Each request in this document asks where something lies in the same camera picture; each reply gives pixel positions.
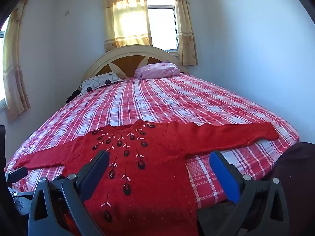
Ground red plaid blanket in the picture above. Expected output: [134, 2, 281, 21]
[5, 75, 301, 202]

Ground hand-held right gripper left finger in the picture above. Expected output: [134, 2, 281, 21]
[28, 149, 110, 236]

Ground cream wooden headboard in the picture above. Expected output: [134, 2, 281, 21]
[81, 45, 189, 85]

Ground pink pillow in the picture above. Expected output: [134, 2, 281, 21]
[135, 63, 181, 80]

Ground narrow window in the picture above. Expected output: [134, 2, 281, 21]
[0, 22, 6, 113]

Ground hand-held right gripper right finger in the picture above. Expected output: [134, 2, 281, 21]
[209, 150, 290, 236]

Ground yellow curtain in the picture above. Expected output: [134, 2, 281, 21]
[2, 0, 31, 121]
[171, 0, 198, 66]
[103, 0, 152, 53]

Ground person's dark clothed leg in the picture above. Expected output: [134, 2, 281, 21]
[268, 142, 315, 236]

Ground bright window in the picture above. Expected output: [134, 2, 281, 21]
[146, 0, 179, 52]

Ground grey patterned pillow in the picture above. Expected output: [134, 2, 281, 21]
[80, 72, 123, 95]

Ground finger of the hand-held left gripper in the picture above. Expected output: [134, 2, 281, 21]
[5, 166, 29, 183]

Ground red knitted sweater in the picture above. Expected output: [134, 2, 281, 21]
[15, 119, 280, 236]

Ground dark cloth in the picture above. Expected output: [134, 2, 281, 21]
[66, 88, 82, 104]

